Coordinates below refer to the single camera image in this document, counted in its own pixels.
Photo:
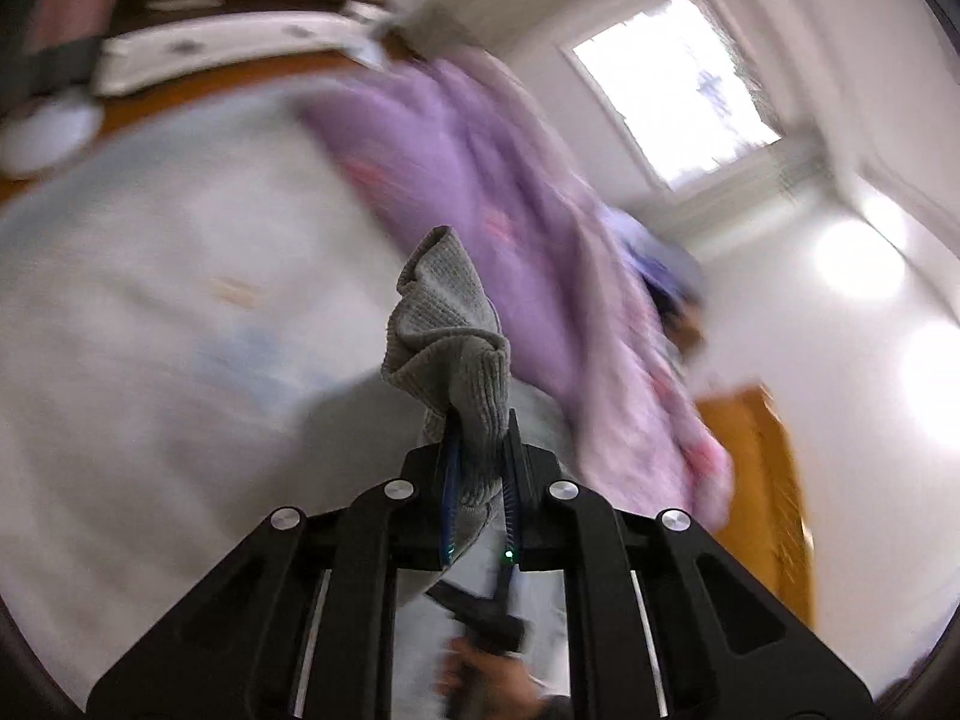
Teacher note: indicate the white wooden cabinet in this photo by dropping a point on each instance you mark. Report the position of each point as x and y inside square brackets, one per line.
[155, 41]

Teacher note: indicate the person's right hand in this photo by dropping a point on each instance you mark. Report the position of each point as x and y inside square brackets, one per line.
[510, 693]

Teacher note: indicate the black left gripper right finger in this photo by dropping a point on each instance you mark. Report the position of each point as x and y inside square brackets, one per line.
[661, 620]

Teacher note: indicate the purple pink floral quilt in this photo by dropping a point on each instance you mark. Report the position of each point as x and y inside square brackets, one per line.
[459, 142]

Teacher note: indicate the bright window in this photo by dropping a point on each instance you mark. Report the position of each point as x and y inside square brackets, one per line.
[681, 88]

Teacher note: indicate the grey sweatshirt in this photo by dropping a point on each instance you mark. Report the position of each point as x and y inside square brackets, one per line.
[445, 348]

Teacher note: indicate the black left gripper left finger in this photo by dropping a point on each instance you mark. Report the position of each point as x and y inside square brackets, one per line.
[298, 620]

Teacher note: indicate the white round object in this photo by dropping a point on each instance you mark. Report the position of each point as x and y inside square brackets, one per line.
[48, 132]

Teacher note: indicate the white patterned bed sheet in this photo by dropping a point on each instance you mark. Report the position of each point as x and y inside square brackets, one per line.
[193, 325]

